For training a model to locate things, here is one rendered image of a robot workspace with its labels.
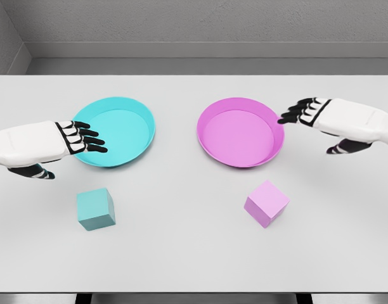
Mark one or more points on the cyan round plate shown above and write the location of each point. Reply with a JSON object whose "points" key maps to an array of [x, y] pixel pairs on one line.
{"points": [[124, 133]]}

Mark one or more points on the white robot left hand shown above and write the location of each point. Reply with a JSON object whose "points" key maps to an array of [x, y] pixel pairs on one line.
{"points": [[35, 142]]}

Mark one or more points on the cyan cube block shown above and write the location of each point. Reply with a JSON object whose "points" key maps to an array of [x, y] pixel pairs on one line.
{"points": [[95, 209]]}

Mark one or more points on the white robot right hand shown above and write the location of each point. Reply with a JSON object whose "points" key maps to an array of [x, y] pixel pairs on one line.
{"points": [[346, 120]]}

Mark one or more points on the pink cube block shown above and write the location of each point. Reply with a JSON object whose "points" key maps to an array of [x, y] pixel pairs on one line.
{"points": [[266, 202]]}

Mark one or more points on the pink round plate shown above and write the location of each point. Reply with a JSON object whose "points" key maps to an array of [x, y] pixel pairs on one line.
{"points": [[238, 133]]}

